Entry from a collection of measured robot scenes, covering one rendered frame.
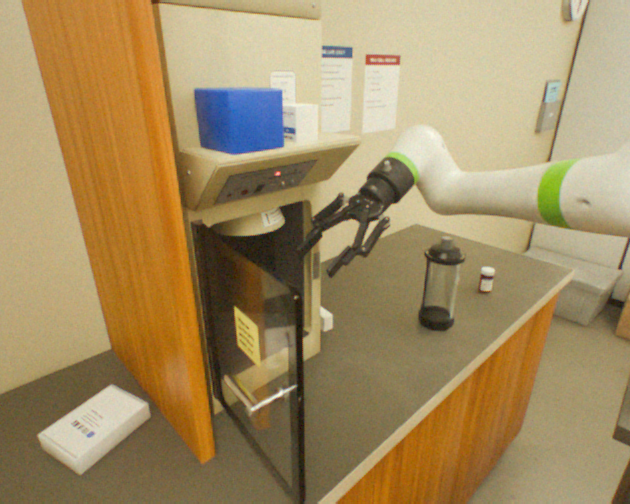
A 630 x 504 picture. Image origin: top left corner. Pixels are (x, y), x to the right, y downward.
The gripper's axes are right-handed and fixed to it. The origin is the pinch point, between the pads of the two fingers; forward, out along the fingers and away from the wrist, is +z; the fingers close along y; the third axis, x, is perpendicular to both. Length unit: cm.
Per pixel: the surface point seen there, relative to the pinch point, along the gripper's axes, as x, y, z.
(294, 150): -23.5, -3.9, -4.0
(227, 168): -28.6, -5.5, 7.4
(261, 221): -5.3, -13.1, 3.0
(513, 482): 146, 62, -15
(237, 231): -6.0, -14.9, 8.0
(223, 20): -38.5, -19.8, -9.7
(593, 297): 207, 56, -157
